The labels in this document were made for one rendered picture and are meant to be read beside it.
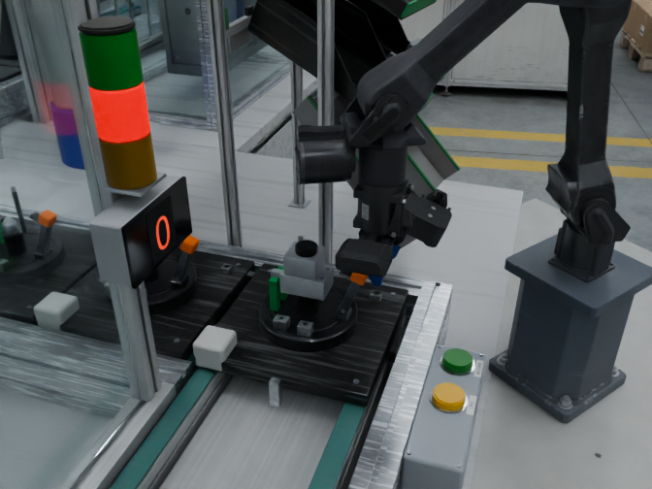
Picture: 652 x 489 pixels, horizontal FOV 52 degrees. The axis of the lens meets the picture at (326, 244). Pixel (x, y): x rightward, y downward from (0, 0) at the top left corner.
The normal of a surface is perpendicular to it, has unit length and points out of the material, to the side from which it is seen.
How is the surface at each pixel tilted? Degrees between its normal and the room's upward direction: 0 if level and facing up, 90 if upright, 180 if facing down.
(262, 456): 0
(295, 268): 90
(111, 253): 90
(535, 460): 0
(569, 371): 90
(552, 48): 90
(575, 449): 0
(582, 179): 60
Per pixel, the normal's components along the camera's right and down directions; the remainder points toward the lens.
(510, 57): -0.15, 0.51
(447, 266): 0.00, -0.85
